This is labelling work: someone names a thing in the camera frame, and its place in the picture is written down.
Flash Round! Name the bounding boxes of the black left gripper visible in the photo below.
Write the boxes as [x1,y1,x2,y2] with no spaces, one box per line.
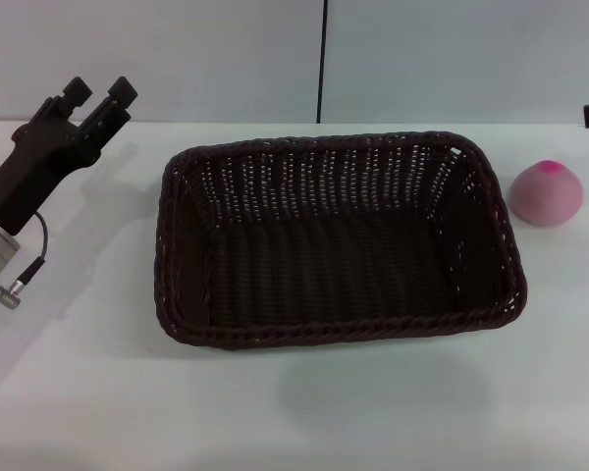
[0,76,140,235]

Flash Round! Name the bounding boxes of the dark woven rectangular basket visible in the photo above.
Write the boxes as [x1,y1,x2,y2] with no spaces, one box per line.
[152,130,529,352]

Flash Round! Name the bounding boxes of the pink dome-shaped toy bun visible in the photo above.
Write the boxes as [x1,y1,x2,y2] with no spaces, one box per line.
[507,158,585,229]

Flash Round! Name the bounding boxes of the black cable with metal plug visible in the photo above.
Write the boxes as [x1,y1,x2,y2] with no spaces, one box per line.
[0,210,50,311]

